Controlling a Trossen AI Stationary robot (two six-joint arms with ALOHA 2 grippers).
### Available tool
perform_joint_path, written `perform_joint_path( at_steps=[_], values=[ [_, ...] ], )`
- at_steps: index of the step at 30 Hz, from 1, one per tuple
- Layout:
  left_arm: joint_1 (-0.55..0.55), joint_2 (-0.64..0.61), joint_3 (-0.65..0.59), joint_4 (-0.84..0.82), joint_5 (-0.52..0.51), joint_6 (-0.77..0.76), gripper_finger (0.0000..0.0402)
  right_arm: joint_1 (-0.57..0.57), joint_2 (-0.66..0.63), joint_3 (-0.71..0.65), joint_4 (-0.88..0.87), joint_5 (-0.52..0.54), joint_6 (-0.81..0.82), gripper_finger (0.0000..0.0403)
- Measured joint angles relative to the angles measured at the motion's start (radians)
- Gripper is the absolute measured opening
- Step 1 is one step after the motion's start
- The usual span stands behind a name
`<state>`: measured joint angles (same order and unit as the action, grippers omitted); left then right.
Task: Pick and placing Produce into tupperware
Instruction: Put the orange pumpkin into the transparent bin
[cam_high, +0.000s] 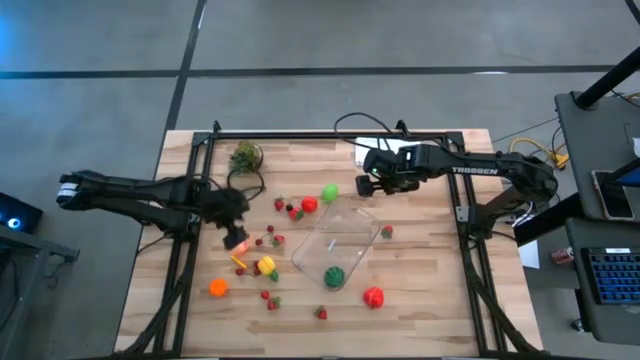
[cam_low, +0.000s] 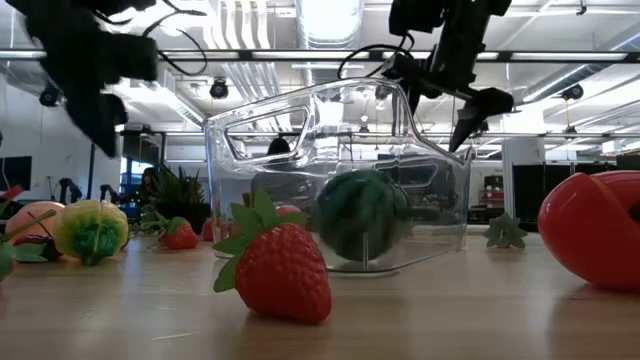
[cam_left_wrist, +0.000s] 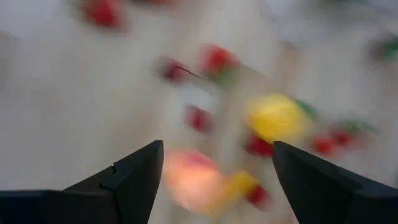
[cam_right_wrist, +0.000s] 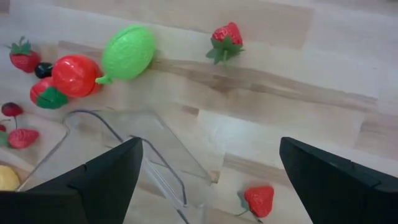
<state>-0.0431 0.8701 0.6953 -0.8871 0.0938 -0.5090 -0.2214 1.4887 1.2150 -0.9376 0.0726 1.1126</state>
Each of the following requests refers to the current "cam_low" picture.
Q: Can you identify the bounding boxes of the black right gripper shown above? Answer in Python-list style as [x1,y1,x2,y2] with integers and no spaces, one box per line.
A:
[383,48,516,154]

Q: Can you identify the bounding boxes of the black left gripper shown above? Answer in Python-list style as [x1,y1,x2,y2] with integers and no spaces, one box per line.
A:
[24,19,159,158]

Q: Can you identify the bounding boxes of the clear plastic tupperware container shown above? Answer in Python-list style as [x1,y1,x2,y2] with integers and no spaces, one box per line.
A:
[203,77,472,275]

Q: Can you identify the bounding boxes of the yellow toy bell pepper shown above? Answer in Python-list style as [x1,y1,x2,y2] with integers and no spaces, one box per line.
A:
[52,199,130,267]

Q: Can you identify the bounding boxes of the toy peach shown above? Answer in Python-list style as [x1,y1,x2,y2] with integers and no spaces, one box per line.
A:
[4,200,66,246]

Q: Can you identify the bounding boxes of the green toy watermelon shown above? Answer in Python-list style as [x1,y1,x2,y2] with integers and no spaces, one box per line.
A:
[313,168,414,264]

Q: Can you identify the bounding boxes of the red toy apple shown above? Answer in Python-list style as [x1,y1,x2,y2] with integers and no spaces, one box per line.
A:
[537,169,640,294]

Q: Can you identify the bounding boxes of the red bumpy toy fruit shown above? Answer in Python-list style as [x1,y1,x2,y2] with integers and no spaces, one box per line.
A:
[275,203,304,219]

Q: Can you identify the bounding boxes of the large toy strawberry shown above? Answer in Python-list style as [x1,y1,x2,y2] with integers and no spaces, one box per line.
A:
[213,189,333,325]

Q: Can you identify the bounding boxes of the black ceiling spotlight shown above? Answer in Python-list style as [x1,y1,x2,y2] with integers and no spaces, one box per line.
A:
[208,77,230,100]
[38,83,62,108]
[560,83,585,102]

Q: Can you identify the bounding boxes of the blue lit window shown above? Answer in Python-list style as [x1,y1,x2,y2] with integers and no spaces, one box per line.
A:
[119,157,154,206]

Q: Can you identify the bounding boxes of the person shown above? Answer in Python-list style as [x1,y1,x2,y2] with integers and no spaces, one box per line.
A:
[138,166,162,211]
[249,137,321,211]

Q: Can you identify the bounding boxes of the black overhead crossbar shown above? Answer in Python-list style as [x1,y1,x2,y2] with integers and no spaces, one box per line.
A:
[0,48,640,64]

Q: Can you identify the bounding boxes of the shelf with red bins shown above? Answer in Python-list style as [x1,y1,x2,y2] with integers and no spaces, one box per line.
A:
[481,174,506,211]

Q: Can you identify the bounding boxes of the white pillar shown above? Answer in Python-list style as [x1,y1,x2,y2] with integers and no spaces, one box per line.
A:
[501,137,547,221]

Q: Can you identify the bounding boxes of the potted green plant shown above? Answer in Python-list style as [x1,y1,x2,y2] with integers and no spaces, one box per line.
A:
[130,164,211,237]

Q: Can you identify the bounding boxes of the black partition panels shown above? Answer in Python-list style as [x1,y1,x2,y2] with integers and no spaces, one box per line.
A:
[512,162,619,225]

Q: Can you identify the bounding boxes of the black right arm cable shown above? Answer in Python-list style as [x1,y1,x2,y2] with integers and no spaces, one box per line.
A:
[337,32,416,80]

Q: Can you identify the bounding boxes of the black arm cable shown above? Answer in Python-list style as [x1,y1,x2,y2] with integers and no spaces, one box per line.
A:
[337,32,416,80]
[142,0,209,78]

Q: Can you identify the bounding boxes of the dark wall monitor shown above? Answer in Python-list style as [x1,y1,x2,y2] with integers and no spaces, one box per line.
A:
[0,155,33,192]

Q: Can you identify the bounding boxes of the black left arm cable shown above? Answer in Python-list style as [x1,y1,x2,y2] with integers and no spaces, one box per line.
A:
[142,0,209,78]

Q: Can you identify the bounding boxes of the silver ceiling air duct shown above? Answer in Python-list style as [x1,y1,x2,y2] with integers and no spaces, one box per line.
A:
[294,0,366,86]

